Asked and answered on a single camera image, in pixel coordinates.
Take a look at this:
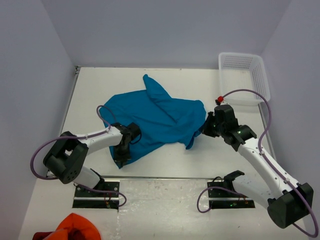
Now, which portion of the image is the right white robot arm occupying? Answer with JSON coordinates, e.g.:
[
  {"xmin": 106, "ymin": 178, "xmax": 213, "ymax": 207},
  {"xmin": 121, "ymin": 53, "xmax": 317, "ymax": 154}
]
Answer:
[{"xmin": 202, "ymin": 104, "xmax": 314, "ymax": 229}]

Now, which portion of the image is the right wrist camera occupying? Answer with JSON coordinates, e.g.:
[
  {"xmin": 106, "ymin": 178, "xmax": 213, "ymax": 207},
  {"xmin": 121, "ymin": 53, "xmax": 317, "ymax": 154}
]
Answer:
[{"xmin": 215, "ymin": 96, "xmax": 228, "ymax": 106}]

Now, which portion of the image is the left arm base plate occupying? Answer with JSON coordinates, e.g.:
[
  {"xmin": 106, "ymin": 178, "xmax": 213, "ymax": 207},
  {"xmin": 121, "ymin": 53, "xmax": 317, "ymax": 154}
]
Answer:
[{"xmin": 72, "ymin": 180, "xmax": 120, "ymax": 210}]

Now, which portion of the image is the orange t shirt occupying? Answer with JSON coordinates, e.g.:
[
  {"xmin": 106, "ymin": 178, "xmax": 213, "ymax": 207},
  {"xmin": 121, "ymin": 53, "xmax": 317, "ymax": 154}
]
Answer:
[{"xmin": 49, "ymin": 213, "xmax": 102, "ymax": 240}]

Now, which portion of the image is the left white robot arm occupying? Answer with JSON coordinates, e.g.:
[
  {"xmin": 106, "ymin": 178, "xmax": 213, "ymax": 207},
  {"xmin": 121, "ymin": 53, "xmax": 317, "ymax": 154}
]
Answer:
[{"xmin": 43, "ymin": 122, "xmax": 142, "ymax": 197}]

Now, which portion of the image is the blue t shirt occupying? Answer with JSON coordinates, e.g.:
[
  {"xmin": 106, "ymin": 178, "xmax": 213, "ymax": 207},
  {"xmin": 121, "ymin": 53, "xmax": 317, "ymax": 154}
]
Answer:
[{"xmin": 99, "ymin": 74, "xmax": 207, "ymax": 165}]

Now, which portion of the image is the white plastic basket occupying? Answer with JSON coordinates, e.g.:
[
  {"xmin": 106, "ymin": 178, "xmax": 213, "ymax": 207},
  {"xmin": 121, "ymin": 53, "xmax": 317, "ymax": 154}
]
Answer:
[{"xmin": 218, "ymin": 52, "xmax": 271, "ymax": 106}]

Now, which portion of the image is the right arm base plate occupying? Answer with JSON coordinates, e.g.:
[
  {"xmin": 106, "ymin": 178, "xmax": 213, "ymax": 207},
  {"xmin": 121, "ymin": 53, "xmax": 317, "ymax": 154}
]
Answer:
[{"xmin": 207, "ymin": 178, "xmax": 256, "ymax": 210}]

